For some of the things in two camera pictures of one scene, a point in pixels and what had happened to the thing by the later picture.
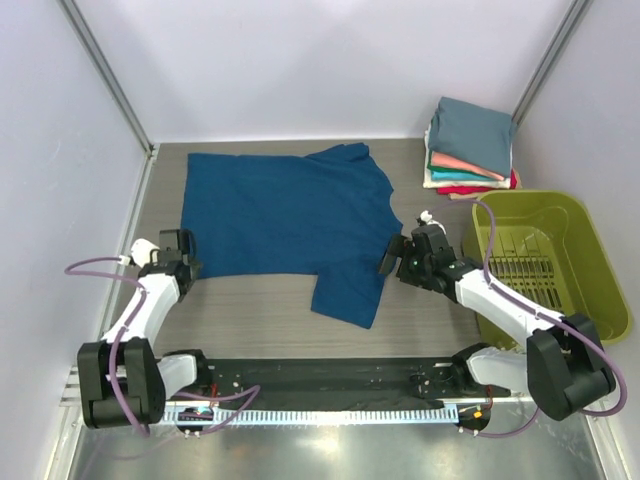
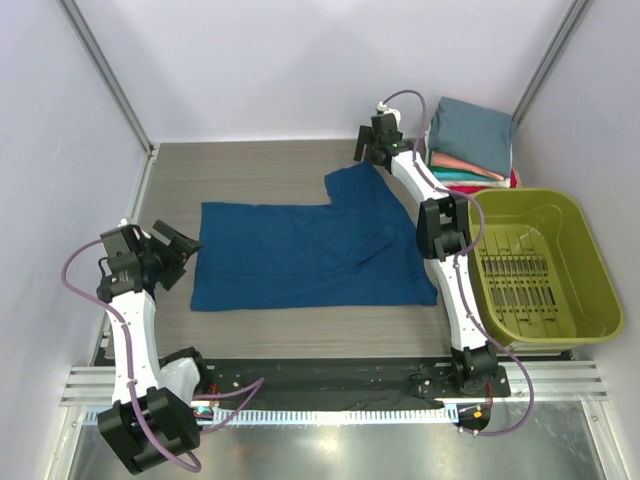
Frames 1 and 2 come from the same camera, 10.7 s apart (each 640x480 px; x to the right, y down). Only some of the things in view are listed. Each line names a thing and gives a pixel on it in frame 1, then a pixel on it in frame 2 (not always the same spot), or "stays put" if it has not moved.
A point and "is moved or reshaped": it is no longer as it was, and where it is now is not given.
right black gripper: x=396 y=247 → x=364 y=137
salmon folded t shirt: x=442 y=160 stays put
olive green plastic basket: x=546 y=248 stays put
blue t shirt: x=326 y=215 is moved or reshaped
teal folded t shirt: x=439 y=173 stays put
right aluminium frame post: x=548 y=62 stays put
